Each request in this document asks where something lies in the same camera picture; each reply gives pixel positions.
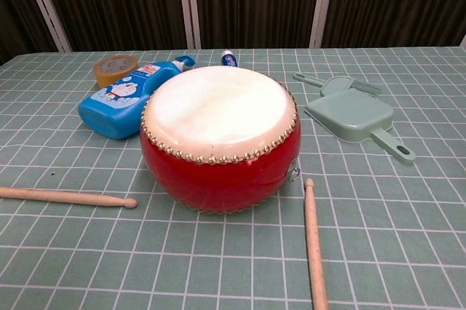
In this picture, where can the wooden drumstick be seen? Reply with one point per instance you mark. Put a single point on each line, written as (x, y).
(73, 197)
(313, 233)

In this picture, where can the red and white drum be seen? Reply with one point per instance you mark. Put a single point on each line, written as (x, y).
(218, 106)

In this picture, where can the mint green hand brush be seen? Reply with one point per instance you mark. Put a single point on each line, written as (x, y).
(336, 84)

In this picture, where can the blue white toothpaste tube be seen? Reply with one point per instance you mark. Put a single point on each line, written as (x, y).
(228, 59)

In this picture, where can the mint green dustpan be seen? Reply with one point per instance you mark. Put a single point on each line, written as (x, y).
(349, 113)

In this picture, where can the blue detergent pump bottle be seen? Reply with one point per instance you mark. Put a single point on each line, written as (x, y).
(109, 113)

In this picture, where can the dark corrugated partition panel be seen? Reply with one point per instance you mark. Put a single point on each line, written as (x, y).
(116, 4)
(397, 4)
(14, 4)
(255, 4)

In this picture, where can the green checkered tablecloth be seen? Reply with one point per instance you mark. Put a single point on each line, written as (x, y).
(233, 270)

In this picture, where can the brown packing tape roll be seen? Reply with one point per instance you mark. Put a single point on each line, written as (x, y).
(98, 75)

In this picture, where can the white partition frame post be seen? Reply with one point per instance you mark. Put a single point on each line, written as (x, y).
(323, 4)
(464, 42)
(189, 4)
(46, 8)

